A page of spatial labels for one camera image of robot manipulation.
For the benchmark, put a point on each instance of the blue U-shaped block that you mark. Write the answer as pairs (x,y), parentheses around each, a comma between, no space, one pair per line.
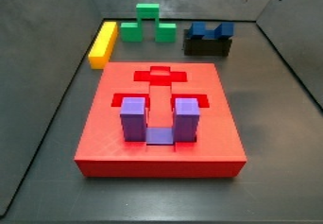
(223,32)

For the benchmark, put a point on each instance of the green stepped arch block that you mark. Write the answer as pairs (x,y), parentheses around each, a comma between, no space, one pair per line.
(148,19)

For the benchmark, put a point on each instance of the yellow long bar block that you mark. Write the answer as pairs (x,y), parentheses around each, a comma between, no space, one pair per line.
(103,45)

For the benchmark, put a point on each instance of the purple U-shaped block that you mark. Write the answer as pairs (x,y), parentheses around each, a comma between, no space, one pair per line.
(162,125)

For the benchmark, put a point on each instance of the red slotted base block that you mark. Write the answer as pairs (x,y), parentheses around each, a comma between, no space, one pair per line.
(106,155)

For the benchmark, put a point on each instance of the black angle bracket fixture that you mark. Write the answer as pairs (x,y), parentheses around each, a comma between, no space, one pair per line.
(206,47)

